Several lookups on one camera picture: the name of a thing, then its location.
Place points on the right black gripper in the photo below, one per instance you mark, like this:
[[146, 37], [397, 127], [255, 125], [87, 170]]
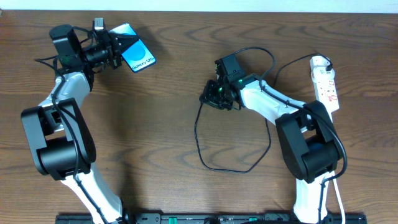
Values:
[[214, 96]]

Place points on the white power strip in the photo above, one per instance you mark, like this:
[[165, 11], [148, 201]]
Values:
[[325, 92]]

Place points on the blue Samsung Galaxy smartphone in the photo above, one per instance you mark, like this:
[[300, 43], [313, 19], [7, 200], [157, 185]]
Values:
[[138, 57]]

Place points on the white USB charger adapter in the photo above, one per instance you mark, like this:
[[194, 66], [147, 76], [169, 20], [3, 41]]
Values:
[[321, 69]]

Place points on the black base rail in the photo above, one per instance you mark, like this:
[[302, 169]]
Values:
[[156, 218]]

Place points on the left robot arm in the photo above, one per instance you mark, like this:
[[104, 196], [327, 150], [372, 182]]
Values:
[[59, 140]]

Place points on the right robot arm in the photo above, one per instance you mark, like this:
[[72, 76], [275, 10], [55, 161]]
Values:
[[311, 148]]

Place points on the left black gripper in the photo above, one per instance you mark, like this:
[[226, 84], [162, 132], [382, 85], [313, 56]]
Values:
[[114, 52]]

